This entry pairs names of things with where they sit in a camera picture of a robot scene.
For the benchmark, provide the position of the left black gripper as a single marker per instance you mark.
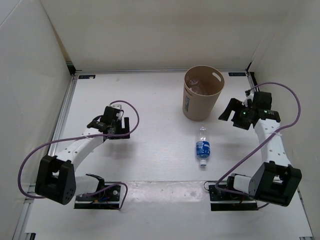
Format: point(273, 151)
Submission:
point(126, 130)

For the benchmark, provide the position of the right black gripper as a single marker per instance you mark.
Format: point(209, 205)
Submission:
point(233, 105)

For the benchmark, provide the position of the small clear labelled bottle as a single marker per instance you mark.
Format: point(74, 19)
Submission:
point(198, 89)

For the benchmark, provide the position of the blue label plastic bottle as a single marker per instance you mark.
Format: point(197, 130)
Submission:
point(203, 147)

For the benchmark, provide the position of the clear plastic bottle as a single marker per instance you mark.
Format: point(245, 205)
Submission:
point(194, 81)

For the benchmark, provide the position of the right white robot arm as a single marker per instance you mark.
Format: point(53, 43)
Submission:
point(276, 180)

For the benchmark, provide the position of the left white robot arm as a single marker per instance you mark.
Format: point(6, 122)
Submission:
point(56, 179)

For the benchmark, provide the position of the brown cylindrical bin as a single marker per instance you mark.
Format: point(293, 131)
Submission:
point(198, 107)

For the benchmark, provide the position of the dark blue corner label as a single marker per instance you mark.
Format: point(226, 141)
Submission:
point(237, 74)

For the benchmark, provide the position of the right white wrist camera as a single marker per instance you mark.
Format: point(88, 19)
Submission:
point(249, 98)

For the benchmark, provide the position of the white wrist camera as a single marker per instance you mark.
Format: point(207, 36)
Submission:
point(249, 98)
point(119, 112)

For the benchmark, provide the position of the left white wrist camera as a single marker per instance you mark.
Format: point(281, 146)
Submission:
point(119, 112)

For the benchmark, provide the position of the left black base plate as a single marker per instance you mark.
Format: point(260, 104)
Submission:
point(109, 199)

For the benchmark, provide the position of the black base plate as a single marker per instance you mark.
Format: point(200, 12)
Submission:
point(221, 201)
point(109, 199)

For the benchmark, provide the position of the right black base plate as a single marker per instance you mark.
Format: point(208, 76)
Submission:
point(221, 201)

